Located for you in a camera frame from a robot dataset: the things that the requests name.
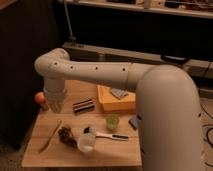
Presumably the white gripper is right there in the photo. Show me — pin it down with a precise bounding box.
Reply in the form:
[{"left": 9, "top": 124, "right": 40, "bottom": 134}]
[{"left": 44, "top": 88, "right": 67, "bottom": 113}]

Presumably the grey cloth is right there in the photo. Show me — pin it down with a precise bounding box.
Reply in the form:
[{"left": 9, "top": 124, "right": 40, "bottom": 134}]
[{"left": 110, "top": 88, "right": 128, "bottom": 99}]

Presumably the orange apple toy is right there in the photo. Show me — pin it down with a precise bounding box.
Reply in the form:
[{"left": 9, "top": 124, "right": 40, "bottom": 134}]
[{"left": 34, "top": 92, "right": 49, "bottom": 111}]

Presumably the striped brown block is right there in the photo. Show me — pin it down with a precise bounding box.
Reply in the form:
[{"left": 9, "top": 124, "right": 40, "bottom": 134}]
[{"left": 72, "top": 99, "right": 95, "bottom": 114}]

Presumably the brown dried flower bunch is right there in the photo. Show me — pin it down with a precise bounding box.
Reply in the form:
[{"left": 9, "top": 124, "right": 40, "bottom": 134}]
[{"left": 58, "top": 126, "right": 77, "bottom": 148}]

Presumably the metal shelf rack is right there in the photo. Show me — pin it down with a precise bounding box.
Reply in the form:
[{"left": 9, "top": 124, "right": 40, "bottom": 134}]
[{"left": 68, "top": 1, "right": 213, "bottom": 77}]

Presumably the wooden fork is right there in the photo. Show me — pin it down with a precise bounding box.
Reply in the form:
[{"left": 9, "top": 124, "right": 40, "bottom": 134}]
[{"left": 38, "top": 120, "right": 62, "bottom": 153}]

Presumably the blue sponge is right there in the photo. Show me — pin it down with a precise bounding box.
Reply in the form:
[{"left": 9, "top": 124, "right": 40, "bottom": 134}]
[{"left": 129, "top": 115, "right": 138, "bottom": 130}]

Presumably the white bowl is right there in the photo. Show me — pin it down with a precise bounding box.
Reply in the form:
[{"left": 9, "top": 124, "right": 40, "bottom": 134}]
[{"left": 77, "top": 133, "right": 96, "bottom": 153}]

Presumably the green plastic cup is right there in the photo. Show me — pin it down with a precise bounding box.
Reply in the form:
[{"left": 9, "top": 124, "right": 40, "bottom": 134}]
[{"left": 106, "top": 114, "right": 120, "bottom": 131}]

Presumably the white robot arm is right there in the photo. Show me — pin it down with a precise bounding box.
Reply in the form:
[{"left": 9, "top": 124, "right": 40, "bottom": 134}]
[{"left": 34, "top": 48, "right": 205, "bottom": 171}]

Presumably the yellow plastic bin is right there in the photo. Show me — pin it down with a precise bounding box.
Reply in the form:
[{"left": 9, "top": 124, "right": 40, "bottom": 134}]
[{"left": 97, "top": 85, "right": 135, "bottom": 111}]

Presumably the black floor cable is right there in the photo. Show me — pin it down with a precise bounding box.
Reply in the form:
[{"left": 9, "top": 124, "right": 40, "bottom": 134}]
[{"left": 199, "top": 99, "right": 213, "bottom": 171}]

